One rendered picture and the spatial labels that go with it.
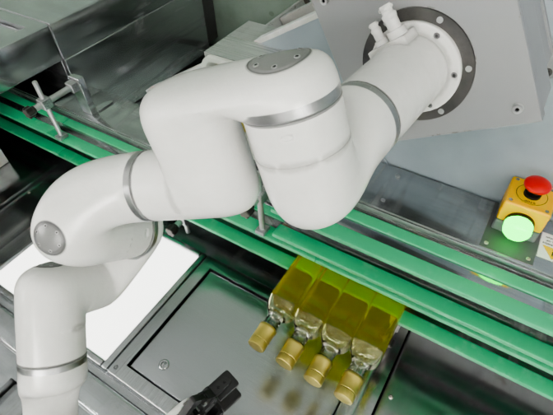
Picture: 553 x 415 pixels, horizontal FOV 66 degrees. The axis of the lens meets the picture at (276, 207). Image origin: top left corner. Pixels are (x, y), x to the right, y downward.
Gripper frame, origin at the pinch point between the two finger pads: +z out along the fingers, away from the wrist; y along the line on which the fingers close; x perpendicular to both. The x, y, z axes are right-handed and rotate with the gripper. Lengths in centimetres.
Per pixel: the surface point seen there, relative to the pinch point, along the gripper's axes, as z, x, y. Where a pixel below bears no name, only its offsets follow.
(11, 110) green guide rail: 4, 104, 3
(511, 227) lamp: 46, -19, 20
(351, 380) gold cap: 15.7, -13.8, 1.9
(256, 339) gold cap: 9.2, 2.6, 1.7
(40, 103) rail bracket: 8, 80, 15
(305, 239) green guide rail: 29.2, 9.9, 6.0
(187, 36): 75, 119, -5
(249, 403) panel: 3.4, -0.7, -12.8
